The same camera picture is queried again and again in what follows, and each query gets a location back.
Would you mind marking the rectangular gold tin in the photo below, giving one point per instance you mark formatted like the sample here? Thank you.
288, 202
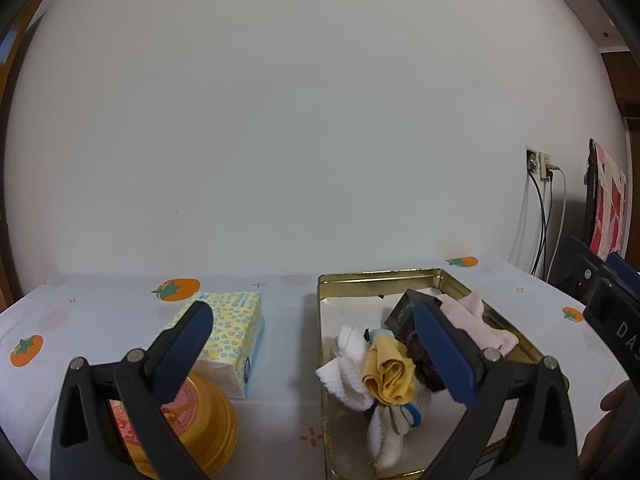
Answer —
380, 285

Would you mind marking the dark chair frame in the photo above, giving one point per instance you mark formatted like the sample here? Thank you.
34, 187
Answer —
590, 200

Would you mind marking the pink white hanging cloth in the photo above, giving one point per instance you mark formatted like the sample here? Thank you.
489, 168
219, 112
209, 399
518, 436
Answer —
610, 200

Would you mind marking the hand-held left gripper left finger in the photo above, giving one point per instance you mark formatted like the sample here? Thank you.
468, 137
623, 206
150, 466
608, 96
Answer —
192, 330

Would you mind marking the person's right hand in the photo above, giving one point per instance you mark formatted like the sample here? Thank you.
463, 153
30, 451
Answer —
607, 430

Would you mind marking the black fabric item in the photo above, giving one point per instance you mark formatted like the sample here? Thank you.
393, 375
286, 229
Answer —
400, 315

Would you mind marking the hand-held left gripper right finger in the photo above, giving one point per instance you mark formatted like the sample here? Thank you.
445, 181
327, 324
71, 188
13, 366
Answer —
440, 350

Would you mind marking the dark maroon cloth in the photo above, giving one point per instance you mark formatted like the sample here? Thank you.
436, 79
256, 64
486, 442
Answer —
420, 355

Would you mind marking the white sock blue trim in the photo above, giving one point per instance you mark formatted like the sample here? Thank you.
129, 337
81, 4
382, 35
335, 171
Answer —
390, 435

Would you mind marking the brown wooden cabinet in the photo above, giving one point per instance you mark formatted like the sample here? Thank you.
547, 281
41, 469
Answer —
627, 85

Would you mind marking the pale pink cloth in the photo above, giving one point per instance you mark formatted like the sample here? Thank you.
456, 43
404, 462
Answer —
480, 325

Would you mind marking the yellow cloth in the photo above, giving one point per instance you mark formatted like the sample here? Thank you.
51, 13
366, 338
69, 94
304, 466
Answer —
387, 370

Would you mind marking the yellow patterned tissue pack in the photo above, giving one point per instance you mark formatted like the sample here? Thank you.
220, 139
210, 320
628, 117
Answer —
230, 320

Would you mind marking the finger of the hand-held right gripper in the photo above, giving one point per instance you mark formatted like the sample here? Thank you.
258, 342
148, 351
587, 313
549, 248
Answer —
622, 267

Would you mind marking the white waffle cloth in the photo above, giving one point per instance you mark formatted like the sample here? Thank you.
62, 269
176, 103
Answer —
345, 365

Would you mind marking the small teal cloth piece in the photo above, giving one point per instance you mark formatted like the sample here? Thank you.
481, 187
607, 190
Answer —
372, 334

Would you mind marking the persimmon print tablecloth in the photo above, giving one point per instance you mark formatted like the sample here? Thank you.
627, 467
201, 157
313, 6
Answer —
100, 310

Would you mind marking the round gold tin pink lid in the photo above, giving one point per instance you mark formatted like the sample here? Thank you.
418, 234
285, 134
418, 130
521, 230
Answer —
210, 420

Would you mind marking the white wall socket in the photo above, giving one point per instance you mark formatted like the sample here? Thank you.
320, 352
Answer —
540, 162

